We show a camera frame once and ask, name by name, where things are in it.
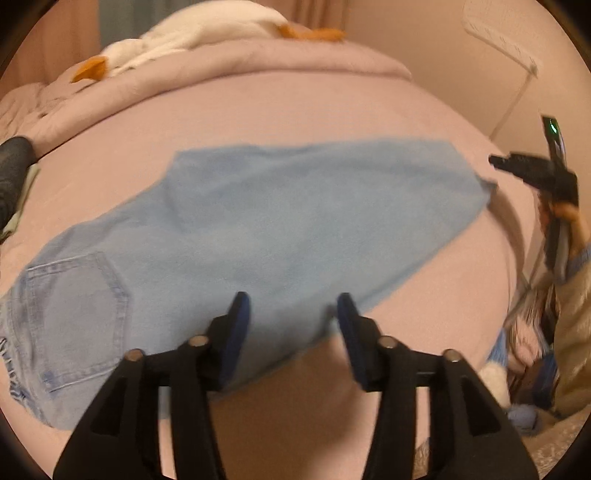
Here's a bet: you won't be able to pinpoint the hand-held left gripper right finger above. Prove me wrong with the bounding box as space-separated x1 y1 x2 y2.
336 292 540 480

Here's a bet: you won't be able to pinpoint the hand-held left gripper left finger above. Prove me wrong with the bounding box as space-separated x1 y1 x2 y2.
53 292 252 480

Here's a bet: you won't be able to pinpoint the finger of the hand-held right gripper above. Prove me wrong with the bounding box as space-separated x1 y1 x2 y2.
488 153 555 188

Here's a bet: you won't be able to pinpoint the light blue denim pants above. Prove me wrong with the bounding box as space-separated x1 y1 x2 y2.
0 136 497 430

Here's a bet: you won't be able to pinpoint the person's right hand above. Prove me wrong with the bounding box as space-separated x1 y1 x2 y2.
553 203 583 252

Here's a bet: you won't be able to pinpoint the white power strip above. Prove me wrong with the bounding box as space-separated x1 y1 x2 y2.
464 0 541 73

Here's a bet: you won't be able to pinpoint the blue fluffy item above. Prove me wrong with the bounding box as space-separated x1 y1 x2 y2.
507 404 539 433

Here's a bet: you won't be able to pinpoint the pink bed sheet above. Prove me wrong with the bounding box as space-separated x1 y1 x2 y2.
0 76 518 480

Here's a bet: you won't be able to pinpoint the light green cloth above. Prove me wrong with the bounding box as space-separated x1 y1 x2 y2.
0 164 41 243

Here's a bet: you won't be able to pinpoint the dark blue folded cloth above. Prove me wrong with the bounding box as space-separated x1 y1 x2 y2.
0 136 38 232

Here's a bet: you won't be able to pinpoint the pink quilt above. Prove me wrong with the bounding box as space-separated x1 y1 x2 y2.
0 34 411 158

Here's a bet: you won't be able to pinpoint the white goose plush toy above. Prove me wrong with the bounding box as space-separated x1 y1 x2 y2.
71 0 347 84

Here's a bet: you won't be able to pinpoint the white cable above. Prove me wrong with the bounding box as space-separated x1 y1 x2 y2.
488 69 533 140

